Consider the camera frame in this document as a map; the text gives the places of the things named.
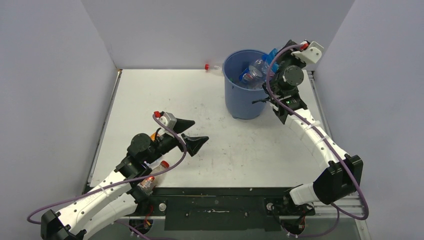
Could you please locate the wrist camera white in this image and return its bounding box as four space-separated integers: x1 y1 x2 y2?
291 40 325 65
153 111 177 130

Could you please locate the small orange bottle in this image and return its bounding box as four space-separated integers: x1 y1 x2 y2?
150 133 160 141

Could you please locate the crushed blue label bottle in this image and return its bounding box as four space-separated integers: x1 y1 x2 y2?
261 48 280 75

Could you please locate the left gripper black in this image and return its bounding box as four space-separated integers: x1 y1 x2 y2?
144 118 208 164

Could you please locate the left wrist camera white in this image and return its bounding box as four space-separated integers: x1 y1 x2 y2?
153 111 177 130

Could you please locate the blue label blue cap bottle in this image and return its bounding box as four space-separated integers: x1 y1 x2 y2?
248 58 266 72

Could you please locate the clear jar silver lid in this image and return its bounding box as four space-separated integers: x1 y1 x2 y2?
244 71 263 85

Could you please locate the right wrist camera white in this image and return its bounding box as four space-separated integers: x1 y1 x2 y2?
291 40 325 65

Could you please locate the purple cable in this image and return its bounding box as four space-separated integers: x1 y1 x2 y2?
27 114 188 225
264 43 370 221

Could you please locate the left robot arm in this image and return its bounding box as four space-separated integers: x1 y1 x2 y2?
40 112 209 240

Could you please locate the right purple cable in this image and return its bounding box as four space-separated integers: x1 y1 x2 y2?
264 43 370 221

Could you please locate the pepsi bottle blue cap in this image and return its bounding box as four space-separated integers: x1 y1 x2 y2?
238 67 250 84

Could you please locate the blue plastic bin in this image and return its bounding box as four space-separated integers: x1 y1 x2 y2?
222 49 268 120

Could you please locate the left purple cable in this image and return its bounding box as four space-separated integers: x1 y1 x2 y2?
27 114 188 225

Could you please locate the small red cap bottle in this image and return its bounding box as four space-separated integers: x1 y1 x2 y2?
138 160 170 195

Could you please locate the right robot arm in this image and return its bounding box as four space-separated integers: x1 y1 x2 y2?
263 40 365 214

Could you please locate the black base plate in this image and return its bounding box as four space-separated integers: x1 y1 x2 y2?
125 187 336 232

